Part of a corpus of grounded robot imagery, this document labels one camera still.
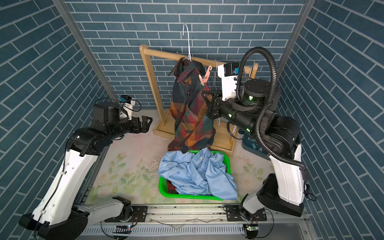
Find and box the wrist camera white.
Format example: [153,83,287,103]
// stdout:
[119,95,136,120]
[217,62,240,101]

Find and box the light blue shirt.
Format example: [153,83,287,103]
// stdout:
[157,147,239,201]

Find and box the teal storage box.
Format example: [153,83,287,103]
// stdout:
[242,134,270,161]

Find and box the red black plaid shirt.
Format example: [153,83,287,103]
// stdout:
[167,180,179,195]

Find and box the white wire hanger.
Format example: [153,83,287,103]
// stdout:
[214,60,221,127]
[182,23,192,61]

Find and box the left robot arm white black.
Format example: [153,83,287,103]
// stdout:
[19,95,153,240]

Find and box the dark multicolour plaid shirt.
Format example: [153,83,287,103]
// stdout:
[168,58,216,153]

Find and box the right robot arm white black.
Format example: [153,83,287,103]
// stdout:
[202,47,317,221]

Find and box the wooden clothes rack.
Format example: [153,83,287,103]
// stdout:
[139,44,259,157]

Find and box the green plastic basket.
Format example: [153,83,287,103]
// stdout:
[158,149,232,201]

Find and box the pink clothespin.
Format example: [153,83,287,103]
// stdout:
[199,66,213,86]

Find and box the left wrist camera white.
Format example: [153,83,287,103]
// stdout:
[119,95,136,120]

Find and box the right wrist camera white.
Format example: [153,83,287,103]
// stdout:
[217,62,240,101]

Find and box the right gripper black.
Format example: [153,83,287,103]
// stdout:
[202,90,258,139]

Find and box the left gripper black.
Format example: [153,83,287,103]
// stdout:
[107,114,154,141]

